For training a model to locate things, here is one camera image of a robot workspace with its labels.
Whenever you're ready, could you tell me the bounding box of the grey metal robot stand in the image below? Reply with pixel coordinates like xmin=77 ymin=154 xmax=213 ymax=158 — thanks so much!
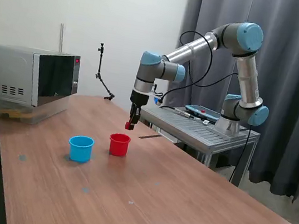
xmin=131 ymin=100 xmax=263 ymax=190

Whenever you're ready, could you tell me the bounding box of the blue plastic cup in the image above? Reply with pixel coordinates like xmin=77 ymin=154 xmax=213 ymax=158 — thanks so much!
xmin=65 ymin=133 xmax=96 ymax=165

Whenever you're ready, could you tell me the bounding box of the white vertical pipe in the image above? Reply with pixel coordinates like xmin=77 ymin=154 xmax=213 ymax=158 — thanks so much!
xmin=56 ymin=22 xmax=67 ymax=55

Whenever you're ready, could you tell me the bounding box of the silver microwave oven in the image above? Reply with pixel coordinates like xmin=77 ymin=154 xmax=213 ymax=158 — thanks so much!
xmin=0 ymin=43 xmax=83 ymax=114

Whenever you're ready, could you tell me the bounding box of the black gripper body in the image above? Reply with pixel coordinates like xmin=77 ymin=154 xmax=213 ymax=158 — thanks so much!
xmin=129 ymin=89 xmax=151 ymax=109

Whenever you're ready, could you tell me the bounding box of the red plastic cup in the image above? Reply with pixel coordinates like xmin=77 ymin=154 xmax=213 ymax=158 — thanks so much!
xmin=106 ymin=132 xmax=132 ymax=158

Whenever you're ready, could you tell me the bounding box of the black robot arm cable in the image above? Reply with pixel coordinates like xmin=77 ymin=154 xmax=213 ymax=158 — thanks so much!
xmin=158 ymin=27 xmax=247 ymax=120

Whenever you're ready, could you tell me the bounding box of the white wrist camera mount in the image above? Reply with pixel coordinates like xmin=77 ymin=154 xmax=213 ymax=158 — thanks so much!
xmin=149 ymin=89 xmax=166 ymax=106

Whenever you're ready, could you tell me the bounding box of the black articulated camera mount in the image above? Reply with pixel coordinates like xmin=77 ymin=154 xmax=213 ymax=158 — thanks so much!
xmin=90 ymin=41 xmax=124 ymax=102

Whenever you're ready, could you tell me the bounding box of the black hanging power cable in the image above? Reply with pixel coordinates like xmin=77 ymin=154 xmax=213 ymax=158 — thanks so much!
xmin=230 ymin=121 xmax=254 ymax=186

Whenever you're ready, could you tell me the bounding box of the clear plastic storage box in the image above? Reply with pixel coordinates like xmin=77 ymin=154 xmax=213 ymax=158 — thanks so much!
xmin=0 ymin=97 xmax=68 ymax=130

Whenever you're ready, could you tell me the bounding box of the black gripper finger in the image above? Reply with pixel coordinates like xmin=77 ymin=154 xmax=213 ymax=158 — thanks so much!
xmin=128 ymin=103 xmax=137 ymax=123
xmin=130 ymin=105 xmax=143 ymax=132

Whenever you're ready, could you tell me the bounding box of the dark tape strip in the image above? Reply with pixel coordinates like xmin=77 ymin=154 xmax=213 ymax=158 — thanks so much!
xmin=138 ymin=133 xmax=161 ymax=142

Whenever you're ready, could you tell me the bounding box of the blue teach pendant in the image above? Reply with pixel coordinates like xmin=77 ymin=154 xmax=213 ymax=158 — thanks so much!
xmin=183 ymin=103 xmax=222 ymax=122

